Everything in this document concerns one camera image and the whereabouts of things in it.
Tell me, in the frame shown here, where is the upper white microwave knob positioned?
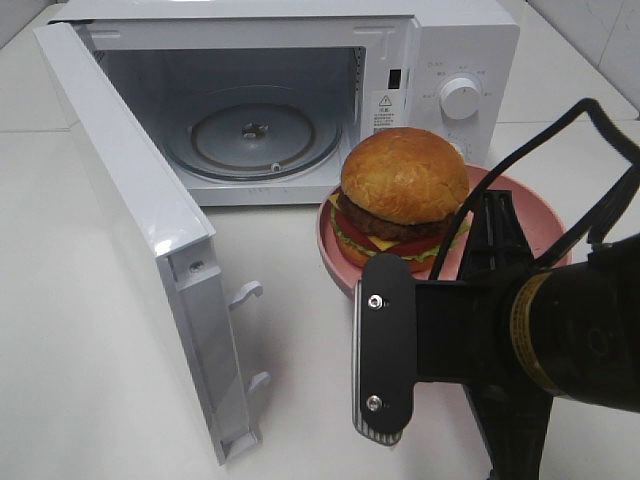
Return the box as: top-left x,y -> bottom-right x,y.
439,76 -> 481,120

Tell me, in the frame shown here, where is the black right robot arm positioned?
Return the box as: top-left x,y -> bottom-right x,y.
352,190 -> 639,479

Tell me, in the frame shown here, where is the white microwave door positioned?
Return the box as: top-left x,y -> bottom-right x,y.
35,23 -> 270,462

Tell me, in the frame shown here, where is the burger with sesame-free bun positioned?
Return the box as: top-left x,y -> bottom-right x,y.
328,127 -> 470,272

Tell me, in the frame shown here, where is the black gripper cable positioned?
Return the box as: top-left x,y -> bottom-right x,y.
427,97 -> 640,284

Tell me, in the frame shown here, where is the glass microwave turntable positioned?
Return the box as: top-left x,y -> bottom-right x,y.
163,85 -> 342,181

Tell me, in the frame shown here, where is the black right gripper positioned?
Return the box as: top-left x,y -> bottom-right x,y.
351,190 -> 552,479

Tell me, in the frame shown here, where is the white microwave knob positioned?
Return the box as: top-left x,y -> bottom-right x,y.
439,76 -> 481,120
446,132 -> 473,163

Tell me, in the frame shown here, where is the lower white microwave knob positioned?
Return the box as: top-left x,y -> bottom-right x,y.
446,132 -> 473,163

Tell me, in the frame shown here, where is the white microwave oven body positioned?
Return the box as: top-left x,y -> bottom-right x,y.
46,1 -> 519,206

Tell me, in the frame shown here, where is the pink round plate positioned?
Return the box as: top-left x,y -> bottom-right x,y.
316,176 -> 565,300

